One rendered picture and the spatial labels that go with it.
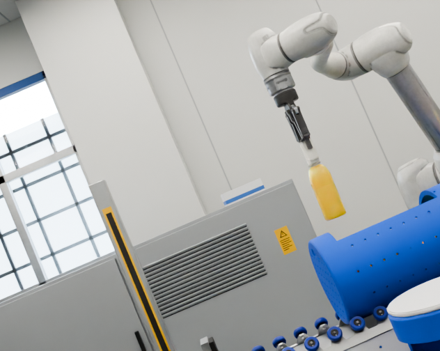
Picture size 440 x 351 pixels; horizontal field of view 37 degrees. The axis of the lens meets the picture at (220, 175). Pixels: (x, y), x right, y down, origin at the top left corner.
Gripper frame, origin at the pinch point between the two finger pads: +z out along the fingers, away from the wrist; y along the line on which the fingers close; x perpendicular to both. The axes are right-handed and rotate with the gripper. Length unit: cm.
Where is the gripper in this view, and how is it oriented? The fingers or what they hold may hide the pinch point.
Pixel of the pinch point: (309, 150)
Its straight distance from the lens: 209.2
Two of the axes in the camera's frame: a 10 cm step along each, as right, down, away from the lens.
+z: 3.9, 9.2, -0.5
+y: 0.5, -0.8, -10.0
